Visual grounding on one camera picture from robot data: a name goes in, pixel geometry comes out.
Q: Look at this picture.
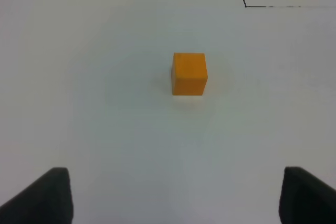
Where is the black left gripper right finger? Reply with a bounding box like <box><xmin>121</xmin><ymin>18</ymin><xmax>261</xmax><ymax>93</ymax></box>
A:
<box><xmin>278</xmin><ymin>167</ymin><xmax>335</xmax><ymax>223</ymax></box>

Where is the orange cube block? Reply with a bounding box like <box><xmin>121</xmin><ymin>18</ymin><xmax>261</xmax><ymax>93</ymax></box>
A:
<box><xmin>171</xmin><ymin>52</ymin><xmax>208</xmax><ymax>96</ymax></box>

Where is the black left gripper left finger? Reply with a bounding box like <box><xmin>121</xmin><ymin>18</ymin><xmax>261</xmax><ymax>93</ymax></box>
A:
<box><xmin>1</xmin><ymin>167</ymin><xmax>74</xmax><ymax>223</ymax></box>

